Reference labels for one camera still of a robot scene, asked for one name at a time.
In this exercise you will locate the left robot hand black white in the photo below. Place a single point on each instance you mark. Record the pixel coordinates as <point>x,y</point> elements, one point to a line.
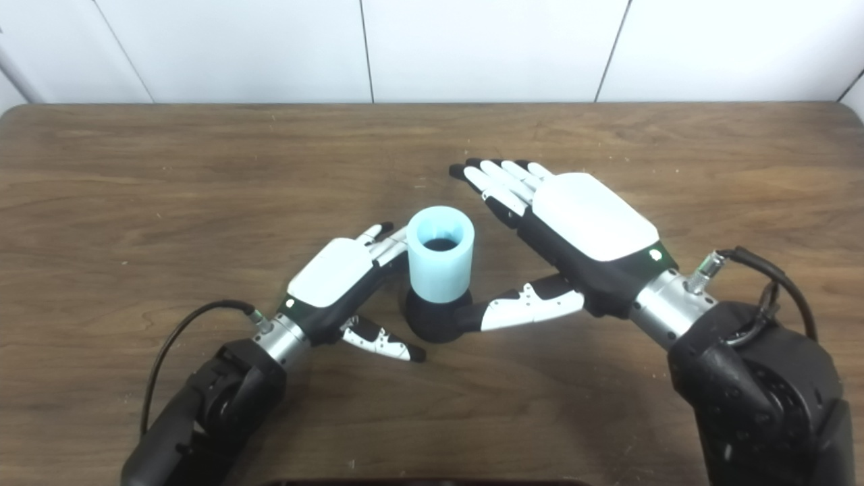
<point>331,277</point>

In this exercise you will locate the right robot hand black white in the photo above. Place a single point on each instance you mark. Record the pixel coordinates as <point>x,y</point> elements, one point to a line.
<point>594,223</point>

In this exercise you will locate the light blue cup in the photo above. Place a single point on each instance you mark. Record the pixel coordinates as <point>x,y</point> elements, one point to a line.
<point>439,273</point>

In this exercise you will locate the black funnel-shaped nozzle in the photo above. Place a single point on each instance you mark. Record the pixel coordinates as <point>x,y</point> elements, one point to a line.
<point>435,320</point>

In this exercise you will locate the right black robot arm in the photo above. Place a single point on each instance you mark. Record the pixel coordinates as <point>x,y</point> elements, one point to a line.
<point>756,391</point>

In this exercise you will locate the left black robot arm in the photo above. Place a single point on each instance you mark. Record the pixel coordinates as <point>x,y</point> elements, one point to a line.
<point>209,405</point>

